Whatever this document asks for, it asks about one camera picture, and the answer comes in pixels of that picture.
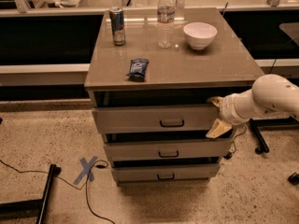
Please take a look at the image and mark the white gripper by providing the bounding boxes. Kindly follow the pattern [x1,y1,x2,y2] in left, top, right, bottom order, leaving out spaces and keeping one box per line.
[206,93,248,138]

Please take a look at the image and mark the grey top drawer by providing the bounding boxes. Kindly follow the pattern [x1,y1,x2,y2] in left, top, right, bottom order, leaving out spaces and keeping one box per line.
[93,105,218,134]

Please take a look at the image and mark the grey drawer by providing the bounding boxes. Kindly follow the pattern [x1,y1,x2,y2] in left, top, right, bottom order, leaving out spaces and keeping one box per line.
[104,138,232,161]
[111,163,220,183]
[93,105,218,134]

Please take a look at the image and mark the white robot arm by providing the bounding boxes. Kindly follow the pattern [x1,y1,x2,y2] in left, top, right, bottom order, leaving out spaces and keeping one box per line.
[206,74,299,139]

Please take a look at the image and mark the grey bottom drawer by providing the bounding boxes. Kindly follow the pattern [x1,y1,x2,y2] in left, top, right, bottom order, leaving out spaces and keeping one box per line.
[111,163,220,183]

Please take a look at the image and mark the grey middle drawer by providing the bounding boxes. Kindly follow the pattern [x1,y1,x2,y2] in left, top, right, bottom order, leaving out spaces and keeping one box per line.
[104,138,232,161]

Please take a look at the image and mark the grey drawer cabinet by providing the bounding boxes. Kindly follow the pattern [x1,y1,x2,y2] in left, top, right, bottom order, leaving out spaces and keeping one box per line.
[83,7,265,186]

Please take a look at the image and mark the black stand leg right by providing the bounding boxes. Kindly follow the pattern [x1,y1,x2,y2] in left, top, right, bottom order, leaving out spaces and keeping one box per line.
[249,119,269,154]

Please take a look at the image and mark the black stand leg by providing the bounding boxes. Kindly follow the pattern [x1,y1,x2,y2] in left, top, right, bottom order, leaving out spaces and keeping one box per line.
[249,119,269,154]
[0,164,61,224]

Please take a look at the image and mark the white ceramic bowl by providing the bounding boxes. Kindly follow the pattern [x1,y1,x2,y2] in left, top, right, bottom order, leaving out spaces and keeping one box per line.
[183,22,218,50]

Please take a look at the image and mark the dark blue snack packet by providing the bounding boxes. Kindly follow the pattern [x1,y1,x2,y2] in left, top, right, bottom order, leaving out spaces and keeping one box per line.
[127,58,149,81]

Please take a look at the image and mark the black caster right edge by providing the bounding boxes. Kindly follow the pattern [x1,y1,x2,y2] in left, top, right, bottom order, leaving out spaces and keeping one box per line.
[288,173,299,185]

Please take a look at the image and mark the clear plastic water bottle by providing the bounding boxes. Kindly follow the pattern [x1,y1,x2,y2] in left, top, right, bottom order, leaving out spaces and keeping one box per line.
[157,0,175,48]

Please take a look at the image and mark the energy drink can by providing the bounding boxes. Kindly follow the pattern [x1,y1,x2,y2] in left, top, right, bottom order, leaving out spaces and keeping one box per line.
[109,7,125,46]

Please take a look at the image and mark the blue tape cross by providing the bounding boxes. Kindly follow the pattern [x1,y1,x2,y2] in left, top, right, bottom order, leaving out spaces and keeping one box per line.
[73,156,97,185]

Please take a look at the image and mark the black stand leg left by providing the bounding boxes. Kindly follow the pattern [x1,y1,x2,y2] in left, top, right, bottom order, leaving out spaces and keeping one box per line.
[0,164,61,224]

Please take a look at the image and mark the black floor cable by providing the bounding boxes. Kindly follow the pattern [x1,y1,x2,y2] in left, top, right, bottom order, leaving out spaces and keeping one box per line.
[0,158,116,224]

